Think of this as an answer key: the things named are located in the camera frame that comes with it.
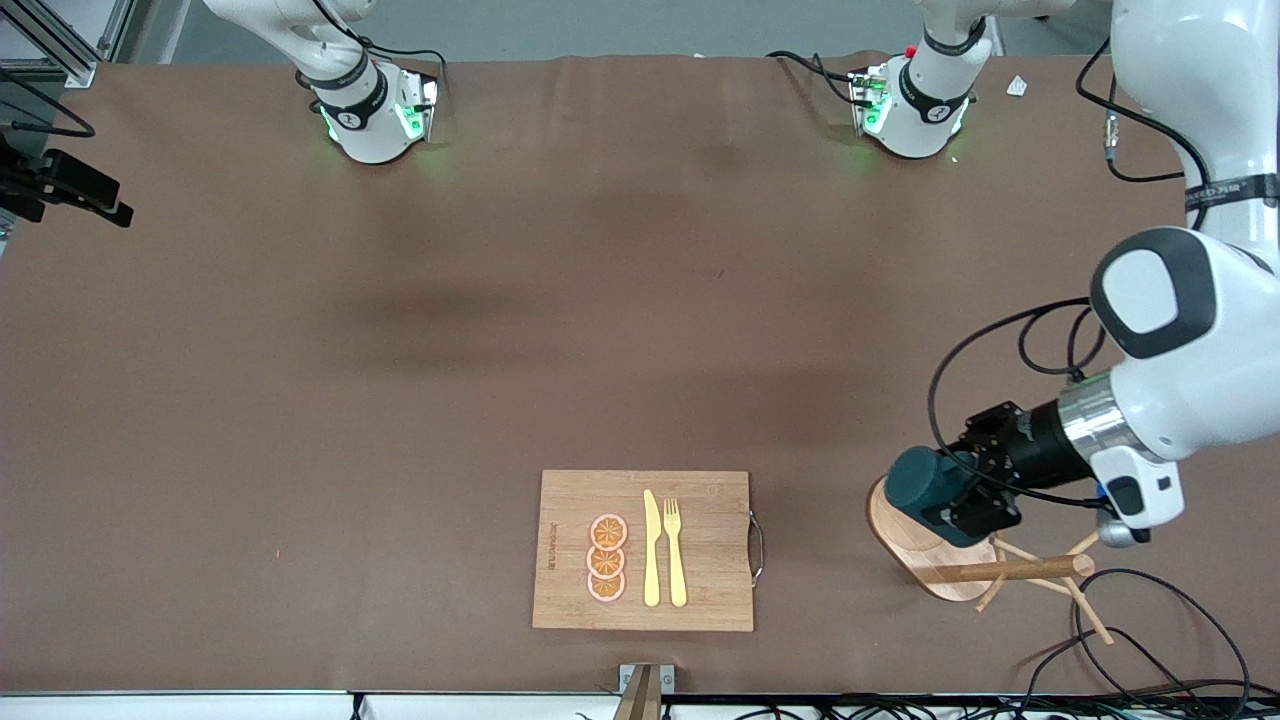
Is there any teal cup with handle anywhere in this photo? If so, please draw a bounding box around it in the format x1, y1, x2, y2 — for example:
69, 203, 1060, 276
884, 445, 991, 546

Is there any wooden mug tree stand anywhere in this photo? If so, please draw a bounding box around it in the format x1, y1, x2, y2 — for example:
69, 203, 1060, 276
866, 472, 1123, 649

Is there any bamboo cutting board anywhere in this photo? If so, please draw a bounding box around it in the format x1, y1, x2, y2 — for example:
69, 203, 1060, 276
531, 470, 766, 633

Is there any yellow plastic fork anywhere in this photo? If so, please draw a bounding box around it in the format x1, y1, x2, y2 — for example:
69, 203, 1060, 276
663, 498, 689, 609

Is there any yellow plastic knife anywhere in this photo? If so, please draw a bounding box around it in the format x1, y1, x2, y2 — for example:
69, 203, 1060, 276
643, 489, 663, 608

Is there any brown table cover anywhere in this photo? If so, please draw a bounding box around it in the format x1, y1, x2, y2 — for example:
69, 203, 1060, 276
0, 52, 1280, 696

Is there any black cable bundle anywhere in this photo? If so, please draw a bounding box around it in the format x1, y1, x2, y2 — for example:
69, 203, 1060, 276
575, 693, 1280, 720

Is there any black right arm base cable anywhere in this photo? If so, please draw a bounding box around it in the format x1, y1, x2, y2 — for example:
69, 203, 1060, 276
310, 0, 448, 101

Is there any black arm base cable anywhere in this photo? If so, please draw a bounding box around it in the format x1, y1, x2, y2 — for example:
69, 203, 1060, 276
310, 0, 448, 101
765, 50, 871, 109

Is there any aluminium profile post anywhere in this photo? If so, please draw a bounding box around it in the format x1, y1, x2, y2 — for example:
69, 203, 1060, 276
612, 663, 676, 720

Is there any black left arm base cable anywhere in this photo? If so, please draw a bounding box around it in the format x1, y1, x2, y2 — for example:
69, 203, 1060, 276
765, 50, 871, 109

